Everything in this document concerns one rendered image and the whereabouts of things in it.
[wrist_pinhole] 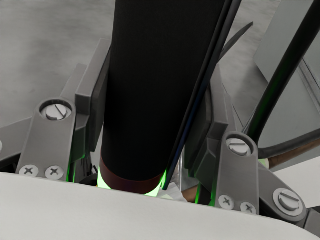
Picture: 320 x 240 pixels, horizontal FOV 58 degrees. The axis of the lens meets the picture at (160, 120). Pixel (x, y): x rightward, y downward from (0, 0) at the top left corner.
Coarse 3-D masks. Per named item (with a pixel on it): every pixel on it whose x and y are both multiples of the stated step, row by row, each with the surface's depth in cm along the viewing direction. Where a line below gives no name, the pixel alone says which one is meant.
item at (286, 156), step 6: (306, 144) 29; (312, 144) 30; (318, 144) 31; (294, 150) 28; (300, 150) 29; (306, 150) 30; (276, 156) 27; (282, 156) 28; (288, 156) 28; (294, 156) 29; (270, 162) 27; (276, 162) 27; (282, 162) 28; (270, 168) 27; (192, 186) 23; (186, 192) 22; (192, 192) 22; (186, 198) 22; (192, 198) 22
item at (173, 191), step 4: (172, 184) 23; (160, 188) 22; (168, 188) 22; (172, 188) 22; (176, 188) 22; (160, 192) 22; (164, 192) 22; (168, 192) 22; (172, 192) 22; (176, 192) 22; (180, 192) 22; (156, 196) 22; (160, 196) 22; (172, 196) 22; (176, 196) 22; (180, 196) 22; (180, 200) 22; (184, 200) 22
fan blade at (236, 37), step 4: (248, 24) 41; (252, 24) 39; (244, 28) 41; (248, 28) 39; (240, 32) 40; (244, 32) 39; (236, 36) 41; (240, 36) 39; (232, 40) 41; (236, 40) 39; (228, 44) 42; (232, 44) 39; (224, 48) 43; (228, 48) 40; (224, 52) 40; (220, 56) 40
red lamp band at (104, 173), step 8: (168, 160) 14; (104, 168) 13; (104, 176) 14; (112, 176) 13; (160, 176) 14; (112, 184) 14; (120, 184) 13; (128, 184) 13; (136, 184) 13; (144, 184) 13; (152, 184) 14; (136, 192) 14; (144, 192) 14
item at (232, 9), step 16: (240, 0) 8; (224, 16) 9; (224, 32) 9; (208, 48) 10; (208, 64) 10; (208, 80) 10; (192, 96) 11; (192, 112) 11; (176, 144) 13; (176, 160) 13
